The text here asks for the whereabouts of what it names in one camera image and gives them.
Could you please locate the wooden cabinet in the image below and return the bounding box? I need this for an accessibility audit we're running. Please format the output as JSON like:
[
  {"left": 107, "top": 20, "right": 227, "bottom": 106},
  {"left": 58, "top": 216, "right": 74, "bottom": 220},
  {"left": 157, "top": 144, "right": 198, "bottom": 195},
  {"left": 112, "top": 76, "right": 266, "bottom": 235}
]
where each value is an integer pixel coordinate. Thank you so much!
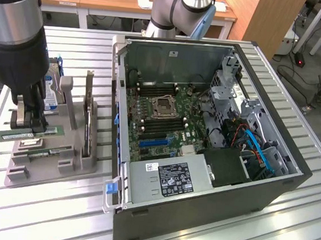
[{"left": 226, "top": 0, "right": 308, "bottom": 64}]

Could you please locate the graphics card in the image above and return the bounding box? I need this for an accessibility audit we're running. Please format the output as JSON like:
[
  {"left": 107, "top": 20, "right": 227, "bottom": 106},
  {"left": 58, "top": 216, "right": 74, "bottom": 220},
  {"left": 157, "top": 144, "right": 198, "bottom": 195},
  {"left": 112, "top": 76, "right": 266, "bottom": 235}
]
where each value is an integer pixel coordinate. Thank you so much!
[{"left": 79, "top": 69, "right": 99, "bottom": 159}]

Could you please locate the hard disk with blue rails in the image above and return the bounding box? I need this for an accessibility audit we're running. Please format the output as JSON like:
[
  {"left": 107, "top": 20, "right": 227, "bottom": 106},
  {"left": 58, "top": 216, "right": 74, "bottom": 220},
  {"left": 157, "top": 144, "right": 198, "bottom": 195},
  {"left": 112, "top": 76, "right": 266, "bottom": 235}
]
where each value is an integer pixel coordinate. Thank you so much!
[{"left": 39, "top": 55, "right": 65, "bottom": 116}]

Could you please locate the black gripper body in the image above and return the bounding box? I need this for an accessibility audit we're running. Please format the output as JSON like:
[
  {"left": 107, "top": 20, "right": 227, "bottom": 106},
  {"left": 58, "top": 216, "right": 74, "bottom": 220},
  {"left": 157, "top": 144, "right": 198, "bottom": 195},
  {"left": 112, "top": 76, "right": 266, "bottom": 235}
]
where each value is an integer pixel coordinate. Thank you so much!
[{"left": 0, "top": 25, "right": 54, "bottom": 106}]

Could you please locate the CPU socket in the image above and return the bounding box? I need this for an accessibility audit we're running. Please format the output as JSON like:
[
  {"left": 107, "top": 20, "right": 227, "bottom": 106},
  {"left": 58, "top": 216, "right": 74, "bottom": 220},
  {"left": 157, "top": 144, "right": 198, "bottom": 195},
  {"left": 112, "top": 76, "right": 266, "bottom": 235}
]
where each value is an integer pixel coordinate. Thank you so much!
[{"left": 147, "top": 92, "right": 179, "bottom": 121}]

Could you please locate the white box unit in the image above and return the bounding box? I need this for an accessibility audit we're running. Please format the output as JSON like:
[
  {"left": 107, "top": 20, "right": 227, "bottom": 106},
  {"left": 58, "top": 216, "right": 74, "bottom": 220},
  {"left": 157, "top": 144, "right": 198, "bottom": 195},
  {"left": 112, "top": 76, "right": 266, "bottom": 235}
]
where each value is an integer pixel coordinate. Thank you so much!
[{"left": 273, "top": 25, "right": 300, "bottom": 57}]

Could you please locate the green RAM stick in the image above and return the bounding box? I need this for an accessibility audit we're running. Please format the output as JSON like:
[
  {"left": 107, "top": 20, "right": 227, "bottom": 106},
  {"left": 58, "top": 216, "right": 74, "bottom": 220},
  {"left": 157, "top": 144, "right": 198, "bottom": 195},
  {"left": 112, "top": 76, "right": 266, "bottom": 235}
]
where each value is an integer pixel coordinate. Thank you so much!
[
  {"left": 28, "top": 146, "right": 68, "bottom": 161},
  {"left": 0, "top": 121, "right": 66, "bottom": 148}
]

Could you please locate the blue case latch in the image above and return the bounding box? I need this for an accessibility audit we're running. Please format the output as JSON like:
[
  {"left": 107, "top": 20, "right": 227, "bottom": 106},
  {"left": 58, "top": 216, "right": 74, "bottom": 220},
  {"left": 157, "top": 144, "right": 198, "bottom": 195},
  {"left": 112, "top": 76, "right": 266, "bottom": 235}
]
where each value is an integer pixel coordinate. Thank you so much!
[{"left": 105, "top": 181, "right": 118, "bottom": 196}]

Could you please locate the black open PC case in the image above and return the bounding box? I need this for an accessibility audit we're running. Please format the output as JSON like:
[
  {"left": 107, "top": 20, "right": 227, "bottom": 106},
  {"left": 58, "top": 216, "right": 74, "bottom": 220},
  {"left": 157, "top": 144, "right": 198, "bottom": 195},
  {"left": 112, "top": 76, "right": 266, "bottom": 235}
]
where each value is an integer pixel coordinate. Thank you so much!
[{"left": 96, "top": 32, "right": 321, "bottom": 240}]

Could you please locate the green motherboard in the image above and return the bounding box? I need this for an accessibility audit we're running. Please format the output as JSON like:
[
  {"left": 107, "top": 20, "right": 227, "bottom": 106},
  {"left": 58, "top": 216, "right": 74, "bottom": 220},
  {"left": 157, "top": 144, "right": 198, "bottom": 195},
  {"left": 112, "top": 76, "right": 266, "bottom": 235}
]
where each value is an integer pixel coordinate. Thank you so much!
[{"left": 119, "top": 77, "right": 217, "bottom": 169}]

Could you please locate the black power strip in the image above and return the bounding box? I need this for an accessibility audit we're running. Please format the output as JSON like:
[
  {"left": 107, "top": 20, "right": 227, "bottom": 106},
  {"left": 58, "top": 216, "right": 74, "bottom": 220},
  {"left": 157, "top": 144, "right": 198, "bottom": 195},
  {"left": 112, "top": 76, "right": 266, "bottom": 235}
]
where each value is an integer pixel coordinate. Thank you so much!
[{"left": 276, "top": 64, "right": 321, "bottom": 93}]

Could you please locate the black adapter with red light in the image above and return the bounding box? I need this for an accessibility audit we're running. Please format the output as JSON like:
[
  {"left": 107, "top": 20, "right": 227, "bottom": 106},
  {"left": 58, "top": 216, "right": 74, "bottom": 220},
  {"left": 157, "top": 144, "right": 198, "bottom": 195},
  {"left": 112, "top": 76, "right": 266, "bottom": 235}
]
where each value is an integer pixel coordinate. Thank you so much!
[{"left": 292, "top": 52, "right": 307, "bottom": 69}]

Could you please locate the black expansion slot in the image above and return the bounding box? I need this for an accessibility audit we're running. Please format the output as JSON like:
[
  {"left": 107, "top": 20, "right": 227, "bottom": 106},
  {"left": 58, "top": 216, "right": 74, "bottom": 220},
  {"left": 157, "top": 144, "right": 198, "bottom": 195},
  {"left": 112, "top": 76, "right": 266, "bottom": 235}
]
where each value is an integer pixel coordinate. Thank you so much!
[{"left": 138, "top": 131, "right": 168, "bottom": 144}]

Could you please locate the metal disk bay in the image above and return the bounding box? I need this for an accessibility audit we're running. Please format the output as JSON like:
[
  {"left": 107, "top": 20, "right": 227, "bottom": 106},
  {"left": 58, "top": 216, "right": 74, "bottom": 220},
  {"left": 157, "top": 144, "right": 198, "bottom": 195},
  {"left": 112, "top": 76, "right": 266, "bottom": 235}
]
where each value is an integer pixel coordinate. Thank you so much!
[{"left": 205, "top": 53, "right": 254, "bottom": 150}]

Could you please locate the white paper sheet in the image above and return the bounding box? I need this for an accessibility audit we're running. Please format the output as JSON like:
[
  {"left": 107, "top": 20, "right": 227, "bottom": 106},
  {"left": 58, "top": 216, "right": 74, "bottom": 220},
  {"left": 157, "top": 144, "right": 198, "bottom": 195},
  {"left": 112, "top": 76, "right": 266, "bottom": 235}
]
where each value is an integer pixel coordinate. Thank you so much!
[{"left": 213, "top": 1, "right": 228, "bottom": 13}]

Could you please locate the grey power supply unit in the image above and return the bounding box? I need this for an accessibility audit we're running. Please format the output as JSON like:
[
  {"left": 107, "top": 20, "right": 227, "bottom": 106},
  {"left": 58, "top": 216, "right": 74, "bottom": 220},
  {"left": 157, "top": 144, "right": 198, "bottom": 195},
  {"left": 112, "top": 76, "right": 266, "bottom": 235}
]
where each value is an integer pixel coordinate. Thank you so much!
[{"left": 126, "top": 150, "right": 217, "bottom": 210}]

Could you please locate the red wire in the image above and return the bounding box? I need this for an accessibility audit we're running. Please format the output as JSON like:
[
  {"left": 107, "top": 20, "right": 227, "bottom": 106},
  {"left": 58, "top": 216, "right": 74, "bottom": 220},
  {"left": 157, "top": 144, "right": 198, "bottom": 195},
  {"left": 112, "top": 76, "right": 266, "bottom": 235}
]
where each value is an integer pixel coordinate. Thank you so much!
[{"left": 228, "top": 122, "right": 267, "bottom": 163}]

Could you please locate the black plastic shroud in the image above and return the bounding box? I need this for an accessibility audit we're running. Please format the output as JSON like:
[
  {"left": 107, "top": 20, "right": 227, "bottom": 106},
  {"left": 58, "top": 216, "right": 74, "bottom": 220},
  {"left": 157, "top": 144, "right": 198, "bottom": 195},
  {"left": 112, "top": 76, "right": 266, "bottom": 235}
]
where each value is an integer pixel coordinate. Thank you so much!
[{"left": 201, "top": 145, "right": 254, "bottom": 192}]

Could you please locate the grey parts rack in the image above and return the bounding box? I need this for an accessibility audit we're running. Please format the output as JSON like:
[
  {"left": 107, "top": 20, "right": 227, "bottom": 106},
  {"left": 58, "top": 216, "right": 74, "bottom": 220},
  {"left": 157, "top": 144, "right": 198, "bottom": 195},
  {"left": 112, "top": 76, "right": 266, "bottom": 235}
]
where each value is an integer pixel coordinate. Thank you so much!
[{"left": 3, "top": 63, "right": 105, "bottom": 195}]

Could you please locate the black RAM slot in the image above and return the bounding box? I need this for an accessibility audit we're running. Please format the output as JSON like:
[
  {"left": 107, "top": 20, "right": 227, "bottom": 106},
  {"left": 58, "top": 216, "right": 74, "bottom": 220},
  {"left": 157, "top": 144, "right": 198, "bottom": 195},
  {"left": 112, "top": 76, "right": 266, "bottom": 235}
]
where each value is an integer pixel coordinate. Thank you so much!
[
  {"left": 139, "top": 84, "right": 178, "bottom": 93},
  {"left": 139, "top": 87, "right": 179, "bottom": 96},
  {"left": 142, "top": 120, "right": 187, "bottom": 134},
  {"left": 143, "top": 124, "right": 188, "bottom": 137},
  {"left": 139, "top": 80, "right": 178, "bottom": 89},
  {"left": 139, "top": 90, "right": 178, "bottom": 100},
  {"left": 142, "top": 117, "right": 186, "bottom": 130},
  {"left": 142, "top": 114, "right": 185, "bottom": 126}
]

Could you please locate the silver chipset heatsink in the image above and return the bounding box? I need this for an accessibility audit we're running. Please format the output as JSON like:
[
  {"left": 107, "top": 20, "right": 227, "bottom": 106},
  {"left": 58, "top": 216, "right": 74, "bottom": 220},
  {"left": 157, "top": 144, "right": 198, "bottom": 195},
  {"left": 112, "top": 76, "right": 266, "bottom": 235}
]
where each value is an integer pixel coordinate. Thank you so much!
[{"left": 181, "top": 144, "right": 200, "bottom": 157}]

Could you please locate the blue flat wire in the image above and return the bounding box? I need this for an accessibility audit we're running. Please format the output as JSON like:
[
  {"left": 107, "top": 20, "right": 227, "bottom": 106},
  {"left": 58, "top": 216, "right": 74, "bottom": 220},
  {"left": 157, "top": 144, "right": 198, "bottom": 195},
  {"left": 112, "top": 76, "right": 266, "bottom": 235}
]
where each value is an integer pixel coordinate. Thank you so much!
[{"left": 241, "top": 127, "right": 278, "bottom": 175}]

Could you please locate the blue expansion slot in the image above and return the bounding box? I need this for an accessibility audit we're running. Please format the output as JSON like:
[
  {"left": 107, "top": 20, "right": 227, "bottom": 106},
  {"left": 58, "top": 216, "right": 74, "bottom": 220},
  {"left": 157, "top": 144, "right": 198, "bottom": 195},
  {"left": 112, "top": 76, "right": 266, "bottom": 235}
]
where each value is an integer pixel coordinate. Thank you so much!
[{"left": 138, "top": 136, "right": 174, "bottom": 151}]

